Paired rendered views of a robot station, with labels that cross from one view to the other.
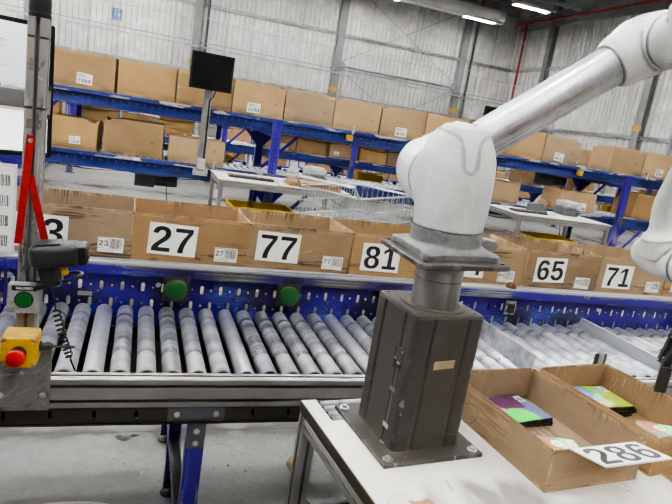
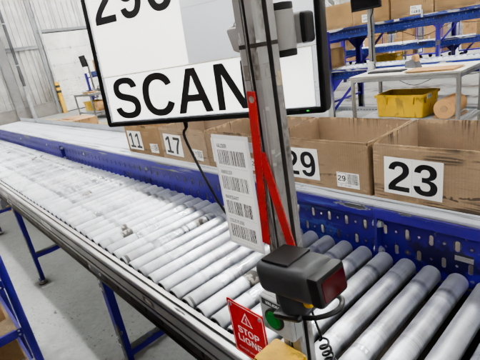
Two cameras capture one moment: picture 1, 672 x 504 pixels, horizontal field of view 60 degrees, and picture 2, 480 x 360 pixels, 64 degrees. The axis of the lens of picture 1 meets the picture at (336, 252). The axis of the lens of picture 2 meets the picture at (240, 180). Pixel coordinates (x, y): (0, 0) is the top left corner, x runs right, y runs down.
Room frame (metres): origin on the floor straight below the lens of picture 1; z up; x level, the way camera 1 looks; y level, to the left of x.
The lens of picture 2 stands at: (1.02, 0.20, 1.37)
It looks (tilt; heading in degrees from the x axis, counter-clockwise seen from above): 19 degrees down; 70
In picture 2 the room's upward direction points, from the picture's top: 10 degrees counter-clockwise
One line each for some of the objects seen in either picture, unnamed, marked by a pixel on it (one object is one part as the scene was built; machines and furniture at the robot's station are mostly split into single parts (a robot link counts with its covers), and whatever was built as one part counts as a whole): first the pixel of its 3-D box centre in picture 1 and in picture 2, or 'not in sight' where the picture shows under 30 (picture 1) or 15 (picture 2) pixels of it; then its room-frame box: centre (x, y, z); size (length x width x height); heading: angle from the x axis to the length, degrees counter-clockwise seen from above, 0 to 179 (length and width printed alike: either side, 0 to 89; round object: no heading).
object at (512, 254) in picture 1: (466, 256); not in sight; (2.48, -0.56, 0.97); 0.39 x 0.29 x 0.17; 110
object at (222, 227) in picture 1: (188, 232); not in sight; (2.08, 0.54, 0.96); 0.39 x 0.29 x 0.17; 110
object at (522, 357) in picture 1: (493, 340); not in sight; (2.01, -0.62, 0.76); 0.46 x 0.01 x 0.09; 20
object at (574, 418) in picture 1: (537, 421); not in sight; (1.33, -0.56, 0.80); 0.38 x 0.28 x 0.10; 25
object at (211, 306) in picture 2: not in sight; (263, 271); (1.38, 1.13, 0.73); 0.52 x 0.05 x 0.05; 20
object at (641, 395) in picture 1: (624, 412); not in sight; (1.47, -0.84, 0.80); 0.38 x 0.28 x 0.10; 28
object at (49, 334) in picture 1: (49, 338); (386, 324); (1.52, 0.76, 0.72); 0.52 x 0.05 x 0.05; 20
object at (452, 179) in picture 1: (454, 175); not in sight; (1.27, -0.23, 1.37); 0.18 x 0.16 x 0.22; 9
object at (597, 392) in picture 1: (591, 398); not in sight; (1.56, -0.79, 0.79); 0.19 x 0.14 x 0.02; 113
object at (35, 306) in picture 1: (24, 297); (279, 314); (1.22, 0.67, 0.95); 0.07 x 0.03 x 0.07; 110
